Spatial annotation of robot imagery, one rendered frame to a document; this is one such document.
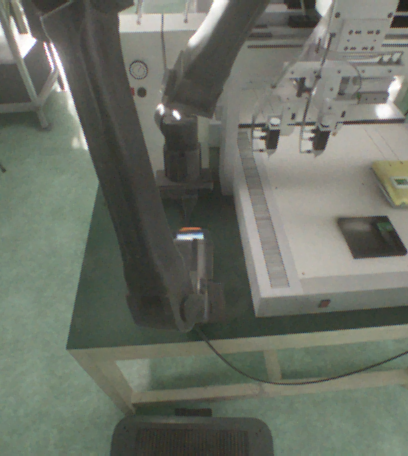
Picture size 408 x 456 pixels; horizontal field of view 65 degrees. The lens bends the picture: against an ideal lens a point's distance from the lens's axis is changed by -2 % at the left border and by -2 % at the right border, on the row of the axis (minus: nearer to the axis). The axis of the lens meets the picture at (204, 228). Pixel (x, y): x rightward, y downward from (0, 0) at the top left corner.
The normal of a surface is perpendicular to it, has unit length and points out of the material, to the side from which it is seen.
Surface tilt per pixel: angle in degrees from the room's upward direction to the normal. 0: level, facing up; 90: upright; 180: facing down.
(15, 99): 90
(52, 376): 0
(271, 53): 90
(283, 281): 0
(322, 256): 0
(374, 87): 90
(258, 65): 90
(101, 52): 71
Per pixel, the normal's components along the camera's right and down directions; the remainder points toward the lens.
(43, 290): 0.00, -0.65
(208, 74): 0.06, 0.94
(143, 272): -0.40, 0.36
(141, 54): 0.07, 0.76
